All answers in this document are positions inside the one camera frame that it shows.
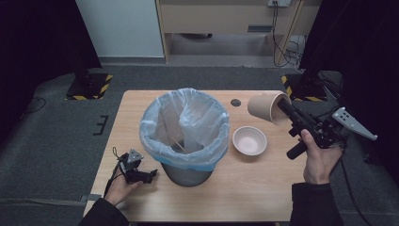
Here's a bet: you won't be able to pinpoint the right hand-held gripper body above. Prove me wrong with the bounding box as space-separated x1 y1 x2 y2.
286 106 379 161

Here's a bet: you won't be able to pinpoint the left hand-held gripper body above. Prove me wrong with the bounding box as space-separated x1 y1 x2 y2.
118 148 148 185

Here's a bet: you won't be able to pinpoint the brown paper cup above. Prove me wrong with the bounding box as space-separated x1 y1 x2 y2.
247 92 293 127

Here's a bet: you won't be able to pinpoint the grey trash bin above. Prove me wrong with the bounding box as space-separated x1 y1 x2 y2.
160 140 215 188

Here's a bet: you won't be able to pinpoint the white disposable bowl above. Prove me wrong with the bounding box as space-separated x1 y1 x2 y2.
231 125 268 156

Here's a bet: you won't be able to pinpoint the trash bin with blue bag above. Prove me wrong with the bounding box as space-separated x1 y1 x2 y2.
139 88 231 173

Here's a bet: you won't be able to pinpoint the person's left hand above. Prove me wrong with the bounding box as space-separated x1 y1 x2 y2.
104 166 143 207

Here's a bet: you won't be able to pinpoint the person's right hand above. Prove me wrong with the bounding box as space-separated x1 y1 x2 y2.
300 129 344 186

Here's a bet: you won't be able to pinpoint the black striped stand base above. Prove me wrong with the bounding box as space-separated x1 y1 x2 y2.
280 73 328 103
65 73 114 102

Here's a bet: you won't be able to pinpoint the grey tape strip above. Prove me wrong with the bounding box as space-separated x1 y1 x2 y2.
79 193 103 203

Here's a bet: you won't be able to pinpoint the black curtain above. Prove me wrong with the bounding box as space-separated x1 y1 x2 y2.
0 0 102 149
299 0 399 177

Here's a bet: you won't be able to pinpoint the white power outlet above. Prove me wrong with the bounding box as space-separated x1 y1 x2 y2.
267 0 292 8

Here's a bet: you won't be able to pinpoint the light wooden desk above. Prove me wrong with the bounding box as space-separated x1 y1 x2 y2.
155 0 324 64

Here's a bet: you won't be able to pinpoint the white partition panel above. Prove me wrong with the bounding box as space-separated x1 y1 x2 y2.
74 0 165 58

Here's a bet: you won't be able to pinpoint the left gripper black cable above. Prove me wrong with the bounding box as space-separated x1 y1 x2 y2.
104 146 124 198

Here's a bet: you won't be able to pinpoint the long black floor cable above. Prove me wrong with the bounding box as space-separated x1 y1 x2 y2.
340 158 367 226

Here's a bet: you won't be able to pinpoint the black desk cables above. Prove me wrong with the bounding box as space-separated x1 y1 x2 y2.
271 1 305 69

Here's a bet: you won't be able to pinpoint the thin black floor cable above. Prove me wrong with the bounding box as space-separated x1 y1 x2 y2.
20 96 47 121

